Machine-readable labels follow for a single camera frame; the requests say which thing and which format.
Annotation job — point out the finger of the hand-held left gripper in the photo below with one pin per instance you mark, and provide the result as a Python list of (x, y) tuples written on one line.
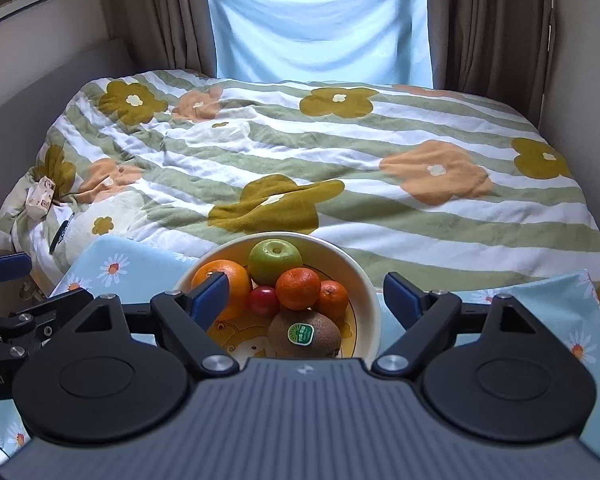
[(5, 269), (25, 330)]

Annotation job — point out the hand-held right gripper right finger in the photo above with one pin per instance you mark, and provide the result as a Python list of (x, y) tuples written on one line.
[(400, 294)]

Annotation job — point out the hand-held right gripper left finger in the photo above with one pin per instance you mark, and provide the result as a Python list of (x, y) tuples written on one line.
[(212, 294)]

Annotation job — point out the large orange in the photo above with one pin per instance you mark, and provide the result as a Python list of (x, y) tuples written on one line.
[(238, 280)]

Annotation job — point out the cream ceramic bowl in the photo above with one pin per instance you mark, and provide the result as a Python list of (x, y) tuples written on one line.
[(360, 300)]

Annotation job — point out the red cherry tomato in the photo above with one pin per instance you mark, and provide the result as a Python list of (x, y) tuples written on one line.
[(265, 301)]

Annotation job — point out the small orange mandarin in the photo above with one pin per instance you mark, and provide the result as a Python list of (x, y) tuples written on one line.
[(334, 299)]

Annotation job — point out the large green apple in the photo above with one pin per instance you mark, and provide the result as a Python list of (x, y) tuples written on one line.
[(274, 261)]

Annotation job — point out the dark orange mandarin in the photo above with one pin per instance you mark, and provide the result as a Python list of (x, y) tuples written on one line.
[(298, 288)]

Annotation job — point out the brown kiwi with green sticker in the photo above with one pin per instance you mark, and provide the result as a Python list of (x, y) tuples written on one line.
[(305, 335)]

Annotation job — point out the light blue daisy tablecloth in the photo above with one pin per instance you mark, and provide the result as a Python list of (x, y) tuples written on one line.
[(545, 320)]

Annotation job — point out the striped floral blanket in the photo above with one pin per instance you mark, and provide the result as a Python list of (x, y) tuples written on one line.
[(330, 160)]

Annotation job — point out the grey bed headboard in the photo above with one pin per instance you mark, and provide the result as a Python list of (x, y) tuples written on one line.
[(40, 90)]

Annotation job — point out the brown curtain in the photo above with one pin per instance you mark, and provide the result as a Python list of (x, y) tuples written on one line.
[(155, 15), (490, 30)]

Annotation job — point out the light blue window cloth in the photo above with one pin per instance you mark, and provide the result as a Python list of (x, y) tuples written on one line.
[(320, 20)]

